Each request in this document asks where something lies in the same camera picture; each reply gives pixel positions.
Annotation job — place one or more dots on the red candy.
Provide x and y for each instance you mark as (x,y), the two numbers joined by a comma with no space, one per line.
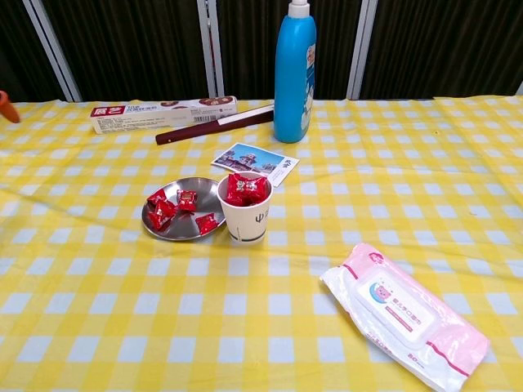
(162,214)
(256,187)
(206,223)
(237,188)
(156,199)
(186,200)

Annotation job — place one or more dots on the white partition post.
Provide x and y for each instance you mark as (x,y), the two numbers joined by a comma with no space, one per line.
(363,41)
(210,41)
(53,49)
(520,90)

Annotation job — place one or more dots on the black partition panel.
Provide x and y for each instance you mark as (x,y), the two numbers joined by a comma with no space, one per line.
(16,41)
(253,41)
(449,41)
(122,41)

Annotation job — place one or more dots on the round steel plate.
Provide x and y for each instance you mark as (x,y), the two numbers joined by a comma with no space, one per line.
(192,224)

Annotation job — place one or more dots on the building photo postcard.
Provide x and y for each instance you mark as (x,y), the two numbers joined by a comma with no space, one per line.
(253,161)

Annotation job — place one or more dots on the dark red folded fan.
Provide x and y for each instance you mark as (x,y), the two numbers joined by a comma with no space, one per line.
(192,130)

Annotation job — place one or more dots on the blue pump bottle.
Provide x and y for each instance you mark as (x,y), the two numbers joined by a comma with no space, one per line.
(290,81)

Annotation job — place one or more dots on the pink wet wipes pack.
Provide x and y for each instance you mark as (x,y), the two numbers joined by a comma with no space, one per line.
(400,310)

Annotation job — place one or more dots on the white paper cup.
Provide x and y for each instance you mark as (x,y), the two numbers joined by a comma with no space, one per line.
(245,222)

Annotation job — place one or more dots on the yellow white checkered tablecloth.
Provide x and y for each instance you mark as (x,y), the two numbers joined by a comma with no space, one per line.
(286,286)

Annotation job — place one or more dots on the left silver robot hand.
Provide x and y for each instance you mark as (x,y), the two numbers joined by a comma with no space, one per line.
(7,104)

